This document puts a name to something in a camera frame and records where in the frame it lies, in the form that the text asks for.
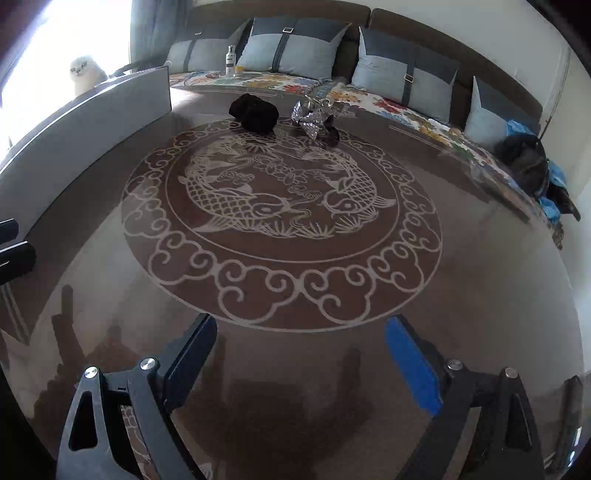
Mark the grey strapped cushion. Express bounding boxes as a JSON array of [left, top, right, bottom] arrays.
[[235, 17, 352, 80], [464, 76, 541, 148], [165, 23, 250, 75], [351, 27, 460, 123]]

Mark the black crumpled cloth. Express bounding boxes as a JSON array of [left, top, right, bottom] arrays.
[[228, 93, 279, 136]]

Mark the grey curtain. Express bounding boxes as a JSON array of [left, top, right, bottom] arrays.
[[129, 0, 192, 65]]

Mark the white fluffy cat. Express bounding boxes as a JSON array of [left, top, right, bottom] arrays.
[[69, 55, 110, 97]]

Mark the brown patterned wooden desktop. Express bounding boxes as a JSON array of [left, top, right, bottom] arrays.
[[0, 85, 587, 480]]

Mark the dark bag with blue cloth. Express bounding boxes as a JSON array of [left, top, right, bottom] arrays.
[[505, 119, 568, 223]]

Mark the black garment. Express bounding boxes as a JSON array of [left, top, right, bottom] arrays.
[[495, 134, 542, 162]]

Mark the brown sofa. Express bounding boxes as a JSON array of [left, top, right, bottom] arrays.
[[164, 0, 543, 125]]

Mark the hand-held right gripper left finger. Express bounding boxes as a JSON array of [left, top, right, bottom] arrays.
[[55, 313, 219, 480]]

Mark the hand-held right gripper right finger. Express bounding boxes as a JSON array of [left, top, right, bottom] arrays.
[[384, 315, 546, 480]]

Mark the grey white panel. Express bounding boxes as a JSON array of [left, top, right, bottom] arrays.
[[0, 65, 172, 222]]

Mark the brown handbag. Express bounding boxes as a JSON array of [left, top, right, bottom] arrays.
[[510, 148, 551, 197]]

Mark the silver foil bow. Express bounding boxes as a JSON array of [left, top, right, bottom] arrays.
[[292, 97, 334, 138]]

